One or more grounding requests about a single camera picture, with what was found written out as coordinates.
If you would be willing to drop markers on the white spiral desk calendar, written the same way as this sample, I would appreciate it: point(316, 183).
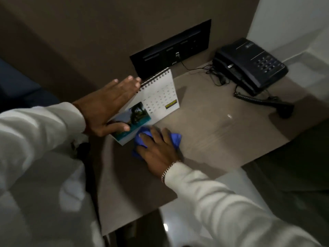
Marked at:
point(151, 105)

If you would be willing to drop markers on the black desk telephone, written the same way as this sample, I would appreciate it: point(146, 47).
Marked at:
point(250, 65)

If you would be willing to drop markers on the person's right hand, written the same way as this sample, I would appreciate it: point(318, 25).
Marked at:
point(156, 151)

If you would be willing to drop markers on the blue cleaning cloth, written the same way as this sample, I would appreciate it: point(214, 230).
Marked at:
point(174, 140)

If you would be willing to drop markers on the person's right fingers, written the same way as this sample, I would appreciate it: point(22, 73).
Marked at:
point(154, 137)

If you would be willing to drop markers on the person's right forearm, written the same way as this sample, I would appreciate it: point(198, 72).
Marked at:
point(231, 210)

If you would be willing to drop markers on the black wall socket panel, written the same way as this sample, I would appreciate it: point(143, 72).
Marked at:
point(169, 50)

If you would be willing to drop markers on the dark blue seat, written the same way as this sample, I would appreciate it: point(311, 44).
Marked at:
point(20, 87)

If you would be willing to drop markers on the person's left hand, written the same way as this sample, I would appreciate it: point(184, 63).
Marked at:
point(102, 108)

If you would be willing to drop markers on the person's left forearm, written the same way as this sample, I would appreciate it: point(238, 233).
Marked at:
point(38, 141)

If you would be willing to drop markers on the person's left thumb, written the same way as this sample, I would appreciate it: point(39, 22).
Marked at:
point(117, 128)

